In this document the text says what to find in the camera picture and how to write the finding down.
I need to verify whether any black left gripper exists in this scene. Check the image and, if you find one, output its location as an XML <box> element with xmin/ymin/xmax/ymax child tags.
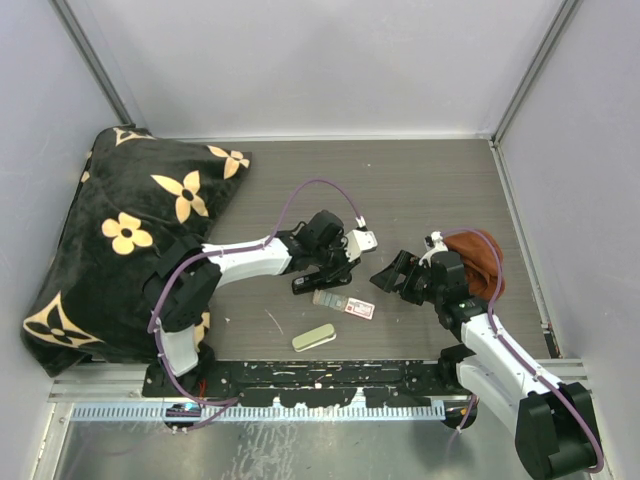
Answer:
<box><xmin>312</xmin><ymin>232</ymin><xmax>360</xmax><ymax>282</ymax></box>

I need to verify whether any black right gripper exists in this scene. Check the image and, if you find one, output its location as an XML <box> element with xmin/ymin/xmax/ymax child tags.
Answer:
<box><xmin>371</xmin><ymin>249</ymin><xmax>444</xmax><ymax>306</ymax></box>

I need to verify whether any black stapler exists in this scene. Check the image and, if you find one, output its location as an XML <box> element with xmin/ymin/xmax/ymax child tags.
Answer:
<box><xmin>291</xmin><ymin>259</ymin><xmax>361</xmax><ymax>295</ymax></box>

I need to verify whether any red white staple box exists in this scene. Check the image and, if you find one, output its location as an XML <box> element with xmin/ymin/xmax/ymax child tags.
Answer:
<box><xmin>312</xmin><ymin>290</ymin><xmax>375</xmax><ymax>320</ymax></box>

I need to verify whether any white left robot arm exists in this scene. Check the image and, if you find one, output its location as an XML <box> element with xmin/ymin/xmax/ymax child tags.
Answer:
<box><xmin>142</xmin><ymin>210</ymin><xmax>378</xmax><ymax>396</ymax></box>

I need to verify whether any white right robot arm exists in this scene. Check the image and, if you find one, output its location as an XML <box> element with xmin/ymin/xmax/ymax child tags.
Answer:
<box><xmin>370</xmin><ymin>229</ymin><xmax>604</xmax><ymax>479</ymax></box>

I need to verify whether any orange brown cloth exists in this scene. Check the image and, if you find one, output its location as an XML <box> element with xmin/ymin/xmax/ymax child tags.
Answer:
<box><xmin>444</xmin><ymin>229</ymin><xmax>506</xmax><ymax>301</ymax></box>

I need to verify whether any black floral cushion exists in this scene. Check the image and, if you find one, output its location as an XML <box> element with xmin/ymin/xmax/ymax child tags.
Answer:
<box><xmin>21</xmin><ymin>126</ymin><xmax>252</xmax><ymax>377</ymax></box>

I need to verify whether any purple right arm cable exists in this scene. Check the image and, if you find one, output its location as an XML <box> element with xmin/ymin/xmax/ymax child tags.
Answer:
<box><xmin>440</xmin><ymin>228</ymin><xmax>604</xmax><ymax>471</ymax></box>

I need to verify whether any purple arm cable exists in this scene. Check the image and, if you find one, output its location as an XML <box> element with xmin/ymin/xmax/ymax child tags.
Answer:
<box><xmin>145</xmin><ymin>179</ymin><xmax>366</xmax><ymax>401</ymax></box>
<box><xmin>440</xmin><ymin>228</ymin><xmax>604</xmax><ymax>471</ymax></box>

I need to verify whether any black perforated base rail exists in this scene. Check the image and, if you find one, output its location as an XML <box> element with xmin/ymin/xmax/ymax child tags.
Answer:
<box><xmin>140</xmin><ymin>358</ymin><xmax>471</xmax><ymax>411</ymax></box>

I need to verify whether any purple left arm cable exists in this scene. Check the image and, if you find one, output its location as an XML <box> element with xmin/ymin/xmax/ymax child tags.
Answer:
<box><xmin>145</xmin><ymin>179</ymin><xmax>366</xmax><ymax>401</ymax></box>

